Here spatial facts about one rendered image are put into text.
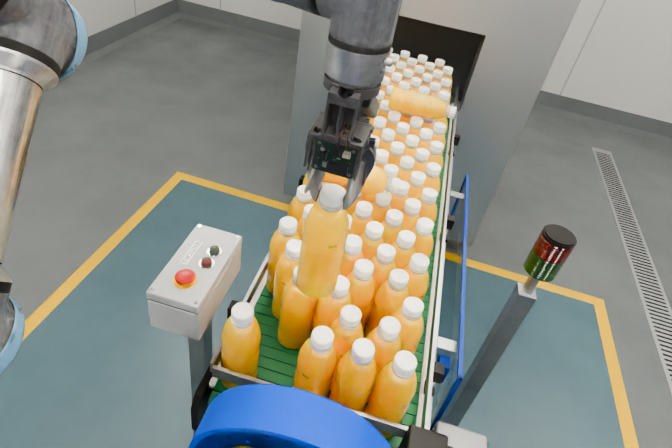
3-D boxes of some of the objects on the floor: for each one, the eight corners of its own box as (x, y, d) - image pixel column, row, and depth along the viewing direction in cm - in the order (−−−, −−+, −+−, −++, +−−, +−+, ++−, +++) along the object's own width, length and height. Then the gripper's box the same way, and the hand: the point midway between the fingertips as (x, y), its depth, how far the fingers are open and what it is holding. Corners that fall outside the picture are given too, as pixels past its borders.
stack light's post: (396, 504, 165) (518, 294, 98) (398, 492, 168) (517, 280, 101) (407, 508, 164) (537, 300, 98) (409, 495, 168) (535, 286, 101)
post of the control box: (197, 497, 157) (185, 299, 97) (202, 484, 160) (194, 285, 100) (208, 501, 157) (203, 305, 96) (213, 488, 160) (212, 291, 100)
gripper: (296, 81, 55) (280, 219, 68) (392, 106, 54) (357, 242, 67) (316, 56, 62) (298, 186, 75) (402, 78, 61) (369, 206, 74)
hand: (332, 195), depth 72 cm, fingers closed on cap, 4 cm apart
